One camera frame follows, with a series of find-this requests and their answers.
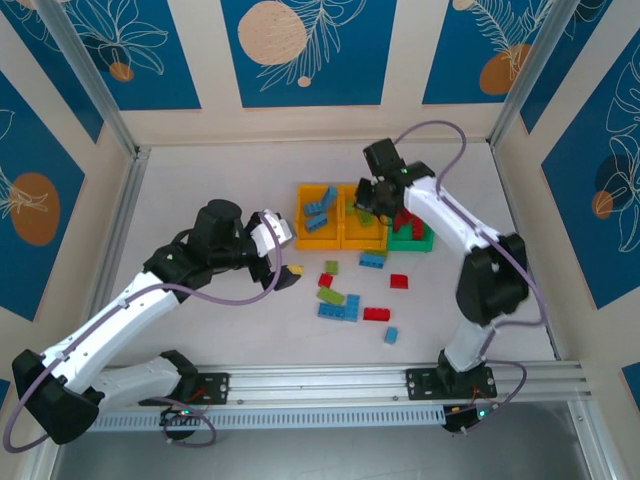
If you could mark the small green lego brick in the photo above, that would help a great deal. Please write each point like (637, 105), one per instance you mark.
(350, 209)
(331, 267)

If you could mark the long red lego brick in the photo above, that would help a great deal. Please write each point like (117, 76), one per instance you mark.
(400, 224)

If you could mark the small red lego brick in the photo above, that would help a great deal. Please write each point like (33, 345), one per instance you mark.
(326, 280)

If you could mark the small blue lego brick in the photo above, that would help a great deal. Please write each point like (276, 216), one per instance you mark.
(391, 335)

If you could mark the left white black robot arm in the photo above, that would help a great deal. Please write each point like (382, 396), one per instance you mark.
(100, 332)

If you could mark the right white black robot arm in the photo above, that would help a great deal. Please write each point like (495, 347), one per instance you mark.
(492, 285)

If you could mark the yellow plastic bin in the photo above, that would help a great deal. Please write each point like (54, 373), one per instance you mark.
(310, 242)
(362, 240)

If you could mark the green plastic bin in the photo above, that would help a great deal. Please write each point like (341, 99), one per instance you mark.
(422, 245)

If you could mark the small circuit board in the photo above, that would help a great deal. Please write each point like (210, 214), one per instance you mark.
(462, 420)
(182, 416)

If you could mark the gray metal panel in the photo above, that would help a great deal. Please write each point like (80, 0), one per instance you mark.
(320, 455)

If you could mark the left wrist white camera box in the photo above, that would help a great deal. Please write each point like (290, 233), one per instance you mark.
(280, 230)

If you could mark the aluminium side rail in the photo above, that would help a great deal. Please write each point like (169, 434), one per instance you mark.
(502, 172)
(120, 235)

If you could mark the aluminium rail beam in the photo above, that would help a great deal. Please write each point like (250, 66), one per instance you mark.
(320, 385)

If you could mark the blue floral wall panel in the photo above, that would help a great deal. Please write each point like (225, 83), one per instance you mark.
(50, 65)
(150, 50)
(575, 225)
(632, 382)
(4, 390)
(30, 150)
(350, 50)
(450, 50)
(590, 50)

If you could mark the aluminium frame post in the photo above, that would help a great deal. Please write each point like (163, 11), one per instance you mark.
(530, 65)
(85, 65)

